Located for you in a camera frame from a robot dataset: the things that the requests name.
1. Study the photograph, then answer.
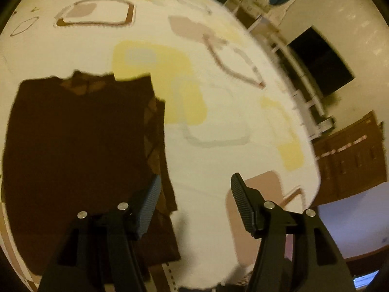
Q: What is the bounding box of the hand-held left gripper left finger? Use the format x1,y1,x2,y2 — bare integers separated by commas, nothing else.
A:
38,175,162,292

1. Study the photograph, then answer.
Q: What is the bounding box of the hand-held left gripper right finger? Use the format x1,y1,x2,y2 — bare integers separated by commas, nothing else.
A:
231,173,355,292

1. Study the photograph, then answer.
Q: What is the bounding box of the brown plaid-lined garment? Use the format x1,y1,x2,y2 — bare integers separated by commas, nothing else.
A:
1,71,182,292

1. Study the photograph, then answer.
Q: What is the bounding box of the brown wooden cabinet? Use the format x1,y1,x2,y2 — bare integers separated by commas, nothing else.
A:
313,111,389,204

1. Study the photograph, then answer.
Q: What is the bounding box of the black wall television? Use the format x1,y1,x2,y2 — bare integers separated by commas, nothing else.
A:
287,26,356,98

